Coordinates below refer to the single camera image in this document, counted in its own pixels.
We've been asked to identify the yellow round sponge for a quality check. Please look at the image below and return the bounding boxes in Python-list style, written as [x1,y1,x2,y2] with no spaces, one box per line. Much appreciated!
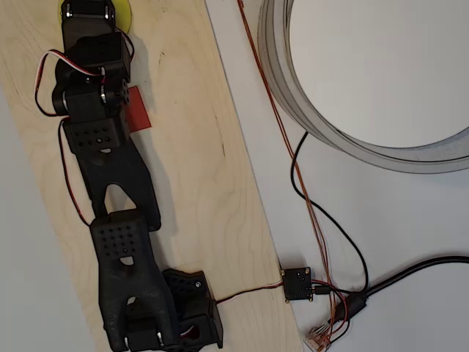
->
[56,0,132,34]

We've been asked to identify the red square block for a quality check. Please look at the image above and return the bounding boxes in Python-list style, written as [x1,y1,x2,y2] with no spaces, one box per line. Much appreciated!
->
[124,86,152,131]

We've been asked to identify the light plywood board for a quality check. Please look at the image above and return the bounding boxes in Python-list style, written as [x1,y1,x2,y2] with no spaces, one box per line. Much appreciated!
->
[0,0,305,352]

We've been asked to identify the grey round lamp shade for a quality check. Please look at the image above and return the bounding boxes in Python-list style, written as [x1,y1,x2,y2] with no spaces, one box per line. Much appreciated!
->
[257,0,469,175]

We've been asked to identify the black controller board box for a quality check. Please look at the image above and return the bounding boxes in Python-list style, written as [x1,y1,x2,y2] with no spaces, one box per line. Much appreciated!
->
[280,266,318,304]

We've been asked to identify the looped gripper servo cable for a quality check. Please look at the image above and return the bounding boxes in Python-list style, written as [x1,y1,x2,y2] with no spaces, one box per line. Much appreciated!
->
[34,50,108,118]

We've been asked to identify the thin black red arm cable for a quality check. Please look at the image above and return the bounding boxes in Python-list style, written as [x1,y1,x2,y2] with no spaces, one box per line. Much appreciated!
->
[57,119,91,226]

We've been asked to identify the thin orange wire pair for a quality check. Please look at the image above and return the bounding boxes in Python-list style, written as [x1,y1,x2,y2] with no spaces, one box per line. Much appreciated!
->
[237,0,340,340]

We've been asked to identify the thin black lamp cable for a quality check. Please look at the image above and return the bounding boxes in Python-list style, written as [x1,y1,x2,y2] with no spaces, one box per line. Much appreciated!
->
[290,131,369,294]

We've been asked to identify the white red black servo cable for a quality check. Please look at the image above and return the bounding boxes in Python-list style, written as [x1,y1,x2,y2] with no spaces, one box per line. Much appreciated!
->
[215,280,285,305]

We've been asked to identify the short black plug cable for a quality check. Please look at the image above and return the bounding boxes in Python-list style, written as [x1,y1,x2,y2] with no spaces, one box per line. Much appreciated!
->
[314,287,367,297]

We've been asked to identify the thick black cable with ferrite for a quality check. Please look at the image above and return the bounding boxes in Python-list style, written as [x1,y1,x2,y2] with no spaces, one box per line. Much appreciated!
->
[329,255,469,327]

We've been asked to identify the clear wire connector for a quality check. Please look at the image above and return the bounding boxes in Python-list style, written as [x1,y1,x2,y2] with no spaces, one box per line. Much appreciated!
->
[303,324,333,352]

